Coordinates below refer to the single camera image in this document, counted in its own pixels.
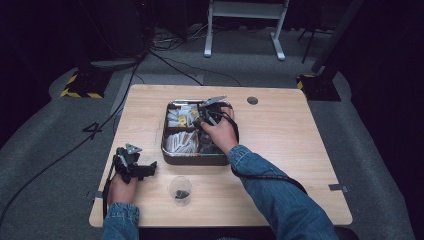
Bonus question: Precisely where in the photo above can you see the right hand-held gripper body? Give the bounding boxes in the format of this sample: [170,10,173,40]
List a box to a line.
[198,95,232,126]

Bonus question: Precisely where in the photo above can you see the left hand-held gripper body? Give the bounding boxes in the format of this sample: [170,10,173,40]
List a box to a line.
[114,143,150,185]

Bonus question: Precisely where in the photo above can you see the divided metal tray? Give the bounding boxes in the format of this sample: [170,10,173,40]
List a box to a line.
[160,98,237,167]

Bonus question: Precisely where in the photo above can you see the clear plastic cup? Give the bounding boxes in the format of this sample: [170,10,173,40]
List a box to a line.
[167,175,194,207]

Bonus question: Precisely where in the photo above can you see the person's right hand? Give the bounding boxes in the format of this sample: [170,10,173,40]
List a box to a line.
[200,106,240,156]

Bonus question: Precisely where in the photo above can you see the person's left hand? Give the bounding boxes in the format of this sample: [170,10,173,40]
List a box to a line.
[106,173,140,206]

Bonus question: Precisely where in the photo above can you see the pile of white yellow packets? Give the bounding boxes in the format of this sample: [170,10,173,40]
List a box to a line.
[167,103,201,128]

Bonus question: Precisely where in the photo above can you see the pile of white orange packets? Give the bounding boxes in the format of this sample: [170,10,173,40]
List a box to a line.
[165,130,200,156]

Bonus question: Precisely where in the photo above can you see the grey tape strip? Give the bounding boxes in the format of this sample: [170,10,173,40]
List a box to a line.
[328,183,351,194]
[86,190,105,201]

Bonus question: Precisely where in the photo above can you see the yellow black striped base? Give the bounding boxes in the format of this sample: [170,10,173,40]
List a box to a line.
[59,67,114,100]
[296,72,342,102]

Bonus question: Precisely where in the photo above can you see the white metal stand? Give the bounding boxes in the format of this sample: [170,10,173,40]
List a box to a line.
[203,0,291,62]

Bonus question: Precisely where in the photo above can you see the black tripod legs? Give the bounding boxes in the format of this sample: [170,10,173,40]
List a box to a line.
[297,25,334,65]

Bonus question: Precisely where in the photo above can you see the grey slanted pole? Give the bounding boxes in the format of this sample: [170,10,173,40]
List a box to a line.
[311,0,365,75]

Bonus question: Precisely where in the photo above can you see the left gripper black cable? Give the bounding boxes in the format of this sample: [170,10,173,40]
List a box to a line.
[101,159,120,220]

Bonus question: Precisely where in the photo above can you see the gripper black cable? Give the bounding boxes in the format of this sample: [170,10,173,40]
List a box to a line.
[213,109,308,196]
[101,159,120,220]

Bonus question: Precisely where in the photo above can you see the thin black floor cable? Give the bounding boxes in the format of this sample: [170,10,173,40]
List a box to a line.
[148,49,242,88]

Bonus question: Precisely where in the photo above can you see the long black floor cable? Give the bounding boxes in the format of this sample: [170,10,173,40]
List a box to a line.
[0,54,146,229]

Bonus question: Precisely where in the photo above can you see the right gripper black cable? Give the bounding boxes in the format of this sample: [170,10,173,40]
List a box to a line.
[213,109,308,196]

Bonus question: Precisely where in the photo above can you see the bundle of floor cables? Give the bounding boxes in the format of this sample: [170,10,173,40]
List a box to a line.
[148,23,209,53]

